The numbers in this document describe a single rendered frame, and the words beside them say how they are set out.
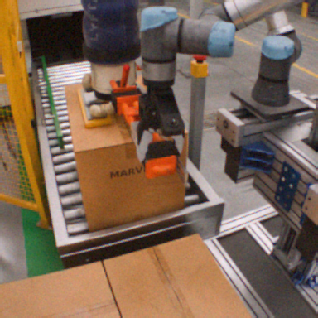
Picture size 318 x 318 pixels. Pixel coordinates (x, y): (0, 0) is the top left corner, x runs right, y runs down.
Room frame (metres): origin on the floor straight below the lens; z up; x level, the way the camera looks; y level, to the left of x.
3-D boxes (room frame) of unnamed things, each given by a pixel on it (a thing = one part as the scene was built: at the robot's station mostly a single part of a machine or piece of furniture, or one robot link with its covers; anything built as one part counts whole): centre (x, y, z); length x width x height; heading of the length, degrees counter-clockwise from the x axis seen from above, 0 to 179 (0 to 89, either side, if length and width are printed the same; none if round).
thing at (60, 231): (1.90, 0.79, 0.50); 2.31 x 0.05 x 0.19; 21
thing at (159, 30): (0.70, 0.00, 1.38); 0.09 x 0.08 x 0.11; 76
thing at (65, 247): (0.93, 0.06, 0.58); 0.70 x 0.03 x 0.06; 111
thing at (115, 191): (1.26, 0.18, 0.75); 0.60 x 0.40 x 0.40; 18
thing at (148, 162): (0.69, 0.01, 1.08); 0.08 x 0.07 x 0.05; 17
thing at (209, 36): (0.70, -0.10, 1.38); 0.11 x 0.11 x 0.08; 76
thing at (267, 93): (1.15, -0.42, 1.09); 0.15 x 0.15 x 0.10
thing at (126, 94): (1.02, 0.11, 1.08); 0.10 x 0.08 x 0.06; 107
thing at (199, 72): (1.65, -0.20, 0.50); 0.07 x 0.07 x 1.00; 21
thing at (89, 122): (1.23, 0.28, 0.98); 0.34 x 0.10 x 0.05; 17
